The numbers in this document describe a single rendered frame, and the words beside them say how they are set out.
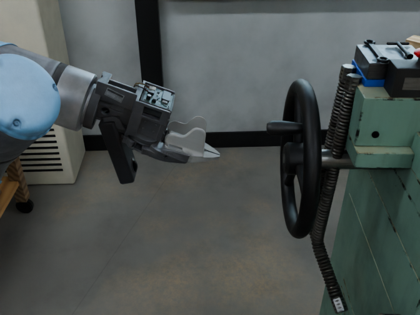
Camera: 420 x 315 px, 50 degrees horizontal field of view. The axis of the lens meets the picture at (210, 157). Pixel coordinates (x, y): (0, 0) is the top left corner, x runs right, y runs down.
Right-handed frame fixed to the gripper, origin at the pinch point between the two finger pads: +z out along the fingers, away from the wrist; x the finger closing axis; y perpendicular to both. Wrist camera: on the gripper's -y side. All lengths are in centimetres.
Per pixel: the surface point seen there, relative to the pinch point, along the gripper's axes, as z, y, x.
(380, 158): 26.4, 8.9, 2.4
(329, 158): 21.6, 2.9, 8.1
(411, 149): 31.3, 11.6, 4.3
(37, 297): -26, -103, 42
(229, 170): 36, -79, 120
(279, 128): 8.7, 7.9, 2.3
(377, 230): 39.0, -8.8, 8.3
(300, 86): 11.0, 12.7, 10.1
